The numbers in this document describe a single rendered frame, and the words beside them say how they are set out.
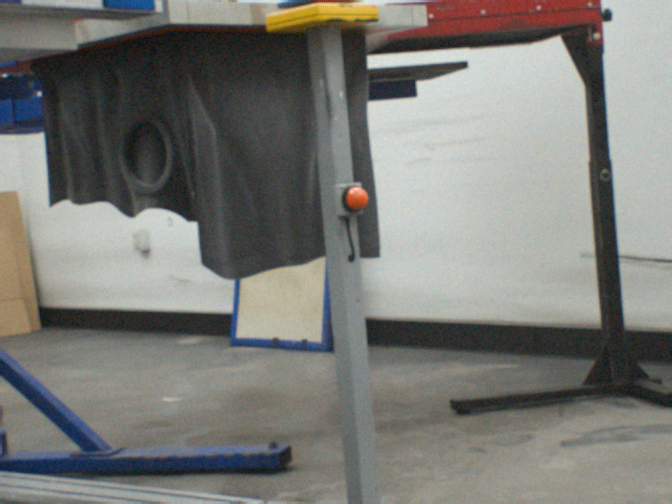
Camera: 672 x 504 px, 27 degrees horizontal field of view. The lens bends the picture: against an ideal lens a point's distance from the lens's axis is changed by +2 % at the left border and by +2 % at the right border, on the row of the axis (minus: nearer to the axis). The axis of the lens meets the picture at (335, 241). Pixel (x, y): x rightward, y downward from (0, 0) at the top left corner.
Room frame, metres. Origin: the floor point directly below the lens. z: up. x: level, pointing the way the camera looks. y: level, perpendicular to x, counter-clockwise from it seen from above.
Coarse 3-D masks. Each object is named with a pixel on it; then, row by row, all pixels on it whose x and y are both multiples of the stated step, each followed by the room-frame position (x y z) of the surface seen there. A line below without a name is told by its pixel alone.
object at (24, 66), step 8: (152, 32) 2.31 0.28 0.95; (160, 32) 2.32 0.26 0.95; (168, 32) 2.32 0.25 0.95; (176, 32) 2.33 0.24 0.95; (184, 32) 2.34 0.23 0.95; (192, 32) 2.35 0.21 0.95; (200, 32) 2.36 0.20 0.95; (208, 32) 2.37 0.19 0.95; (216, 32) 2.38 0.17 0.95; (224, 32) 2.39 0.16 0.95; (232, 32) 2.40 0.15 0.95; (240, 32) 2.41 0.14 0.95; (248, 32) 2.42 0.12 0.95; (256, 32) 2.43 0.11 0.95; (264, 32) 2.44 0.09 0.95; (120, 40) 2.39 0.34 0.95; (128, 40) 2.40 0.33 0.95; (136, 40) 2.41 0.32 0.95; (88, 48) 2.49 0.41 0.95; (96, 48) 2.50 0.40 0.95; (104, 48) 2.50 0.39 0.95; (48, 56) 2.58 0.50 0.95; (56, 56) 2.59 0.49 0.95; (64, 56) 2.60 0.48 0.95; (16, 64) 2.70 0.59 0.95; (24, 64) 2.70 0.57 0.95
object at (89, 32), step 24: (168, 0) 2.20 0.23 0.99; (192, 0) 2.23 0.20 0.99; (96, 24) 2.36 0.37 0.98; (120, 24) 2.30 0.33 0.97; (144, 24) 2.25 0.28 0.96; (168, 24) 2.21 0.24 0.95; (192, 24) 2.24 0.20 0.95; (216, 24) 2.26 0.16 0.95; (240, 24) 2.29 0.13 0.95; (264, 24) 2.33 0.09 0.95; (384, 24) 2.51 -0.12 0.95; (408, 24) 2.55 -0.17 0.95; (0, 72) 2.83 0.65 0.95; (24, 72) 2.88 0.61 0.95
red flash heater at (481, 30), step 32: (448, 0) 3.51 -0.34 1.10; (480, 0) 3.52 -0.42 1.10; (512, 0) 3.54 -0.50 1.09; (544, 0) 3.55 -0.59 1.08; (576, 0) 3.57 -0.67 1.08; (416, 32) 3.49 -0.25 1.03; (448, 32) 3.51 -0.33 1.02; (480, 32) 3.53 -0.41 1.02; (512, 32) 3.77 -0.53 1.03; (544, 32) 3.87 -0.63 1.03; (576, 32) 3.83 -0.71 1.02
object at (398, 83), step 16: (432, 64) 3.52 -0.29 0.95; (448, 64) 3.53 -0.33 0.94; (464, 64) 3.54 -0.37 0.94; (384, 80) 3.76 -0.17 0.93; (400, 80) 3.69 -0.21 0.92; (416, 80) 3.89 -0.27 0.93; (368, 96) 3.67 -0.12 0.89; (384, 96) 3.68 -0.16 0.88; (400, 96) 3.69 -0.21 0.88; (416, 96) 3.70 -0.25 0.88; (16, 128) 3.50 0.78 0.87; (32, 128) 3.51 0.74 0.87
